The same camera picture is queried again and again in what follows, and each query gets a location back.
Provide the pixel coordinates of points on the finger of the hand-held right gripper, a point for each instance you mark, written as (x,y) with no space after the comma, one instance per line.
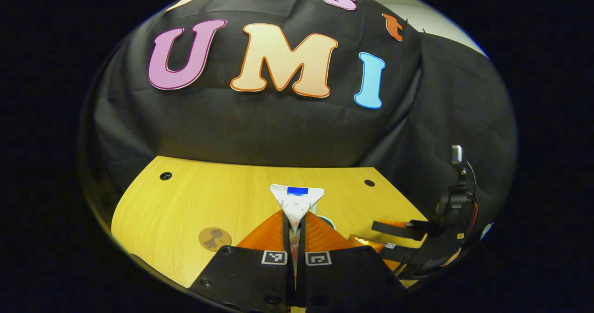
(399,229)
(387,249)

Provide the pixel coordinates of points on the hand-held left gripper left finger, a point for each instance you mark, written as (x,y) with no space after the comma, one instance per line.
(246,280)

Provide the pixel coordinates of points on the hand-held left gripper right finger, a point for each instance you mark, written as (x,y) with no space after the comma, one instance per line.
(343,280)

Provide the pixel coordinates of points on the round brown coaster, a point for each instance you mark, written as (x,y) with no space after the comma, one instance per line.
(214,239)

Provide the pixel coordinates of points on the white toothpaste tube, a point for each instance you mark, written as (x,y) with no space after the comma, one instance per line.
(297,201)

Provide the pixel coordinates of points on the wooden desktop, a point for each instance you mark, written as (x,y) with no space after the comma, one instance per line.
(209,197)

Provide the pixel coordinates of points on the black backdrop cloth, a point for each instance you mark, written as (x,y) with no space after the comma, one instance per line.
(278,127)

